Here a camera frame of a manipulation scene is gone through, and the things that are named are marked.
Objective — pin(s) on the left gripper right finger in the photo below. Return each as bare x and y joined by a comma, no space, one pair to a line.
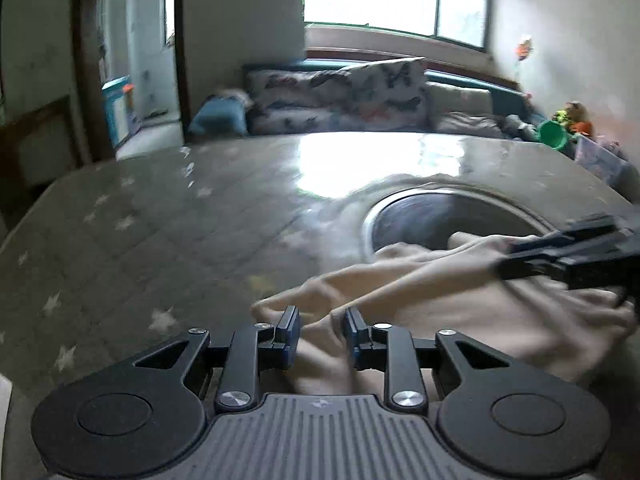
402,358

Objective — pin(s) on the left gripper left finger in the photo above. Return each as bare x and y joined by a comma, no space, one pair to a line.
190,360

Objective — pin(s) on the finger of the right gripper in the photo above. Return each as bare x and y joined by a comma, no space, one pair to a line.
555,239
534,262

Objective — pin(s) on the beige cloth garment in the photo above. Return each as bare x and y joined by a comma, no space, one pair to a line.
538,321

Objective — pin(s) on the clear plastic storage box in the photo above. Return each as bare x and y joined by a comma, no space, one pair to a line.
601,162

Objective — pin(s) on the round black induction cooktop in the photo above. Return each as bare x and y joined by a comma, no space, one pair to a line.
429,215

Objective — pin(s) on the green plastic bucket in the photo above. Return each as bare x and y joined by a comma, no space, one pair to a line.
554,135

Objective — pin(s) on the orange green plush toy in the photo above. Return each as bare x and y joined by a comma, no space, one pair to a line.
574,118

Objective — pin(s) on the grey star quilted table cover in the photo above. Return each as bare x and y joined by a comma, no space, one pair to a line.
117,257

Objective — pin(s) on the beige grey cushion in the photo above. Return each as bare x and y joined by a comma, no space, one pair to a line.
464,111

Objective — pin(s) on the colourful flower pinwheel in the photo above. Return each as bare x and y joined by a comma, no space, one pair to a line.
522,53

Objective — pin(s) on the right butterfly print pillow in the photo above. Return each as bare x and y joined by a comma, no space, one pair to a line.
388,95

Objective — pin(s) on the butterfly print pillow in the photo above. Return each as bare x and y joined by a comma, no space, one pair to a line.
388,95
304,102

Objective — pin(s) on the teal blue sofa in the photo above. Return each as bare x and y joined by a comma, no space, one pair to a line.
224,113

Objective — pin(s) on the left butterfly print pillow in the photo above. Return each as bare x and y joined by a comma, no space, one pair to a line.
304,102

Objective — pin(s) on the dark wooden doorframe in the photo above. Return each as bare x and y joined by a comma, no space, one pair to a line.
85,43

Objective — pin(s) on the blue white cabinet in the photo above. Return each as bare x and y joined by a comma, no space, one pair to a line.
118,101

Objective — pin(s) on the dark wooden side table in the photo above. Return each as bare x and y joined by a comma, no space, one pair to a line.
36,149

